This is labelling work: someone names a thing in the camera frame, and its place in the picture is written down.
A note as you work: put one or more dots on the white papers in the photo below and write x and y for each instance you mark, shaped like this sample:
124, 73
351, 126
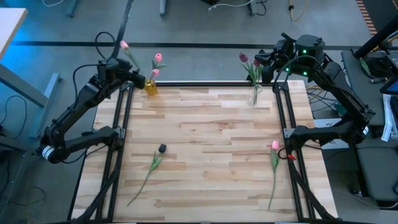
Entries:
388, 118

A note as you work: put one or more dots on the dark grey side desk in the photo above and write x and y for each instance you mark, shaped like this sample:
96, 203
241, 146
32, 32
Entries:
379, 168
360, 77

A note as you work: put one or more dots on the black diagonal stand pole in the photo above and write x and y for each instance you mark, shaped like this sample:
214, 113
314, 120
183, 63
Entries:
376, 39

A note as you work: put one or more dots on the dark red artificial tulip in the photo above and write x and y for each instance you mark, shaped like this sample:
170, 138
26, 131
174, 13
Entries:
256, 62
243, 58

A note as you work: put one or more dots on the pale pink artificial tulip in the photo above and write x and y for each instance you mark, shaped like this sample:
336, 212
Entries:
124, 45

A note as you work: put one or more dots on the orange striped floor mat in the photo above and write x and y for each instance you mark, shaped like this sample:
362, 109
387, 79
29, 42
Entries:
366, 15

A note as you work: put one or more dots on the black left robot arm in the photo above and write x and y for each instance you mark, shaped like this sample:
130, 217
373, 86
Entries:
77, 102

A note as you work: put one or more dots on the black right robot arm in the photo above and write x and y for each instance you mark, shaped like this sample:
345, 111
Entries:
342, 90

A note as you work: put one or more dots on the black monitor with blue screen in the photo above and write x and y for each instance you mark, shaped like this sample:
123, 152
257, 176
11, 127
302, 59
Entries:
391, 87

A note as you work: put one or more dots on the yellow glass vase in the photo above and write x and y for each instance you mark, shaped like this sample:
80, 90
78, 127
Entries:
150, 88

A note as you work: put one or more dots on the teal container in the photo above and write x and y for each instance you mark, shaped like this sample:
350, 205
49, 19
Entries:
340, 109

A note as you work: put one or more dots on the black aluminium table frame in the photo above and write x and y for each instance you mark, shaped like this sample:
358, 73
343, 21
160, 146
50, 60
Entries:
202, 83

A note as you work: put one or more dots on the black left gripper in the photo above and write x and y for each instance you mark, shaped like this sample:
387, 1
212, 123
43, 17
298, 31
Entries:
127, 71

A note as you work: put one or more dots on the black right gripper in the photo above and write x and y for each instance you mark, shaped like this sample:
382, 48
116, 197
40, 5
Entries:
281, 59

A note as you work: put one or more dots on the grey table leg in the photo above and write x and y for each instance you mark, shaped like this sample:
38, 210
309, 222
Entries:
74, 11
162, 9

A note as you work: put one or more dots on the small red connector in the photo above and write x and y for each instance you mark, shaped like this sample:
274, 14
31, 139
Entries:
291, 157

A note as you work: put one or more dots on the black artificial tulip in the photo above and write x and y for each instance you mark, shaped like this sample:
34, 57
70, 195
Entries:
162, 148

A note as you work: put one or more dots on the clear glass vase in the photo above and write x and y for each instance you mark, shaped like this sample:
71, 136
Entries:
255, 93

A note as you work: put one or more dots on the white floor box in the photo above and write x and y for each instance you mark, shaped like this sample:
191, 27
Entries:
326, 124

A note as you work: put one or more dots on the white topped grey desk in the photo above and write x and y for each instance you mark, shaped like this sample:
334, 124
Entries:
9, 28

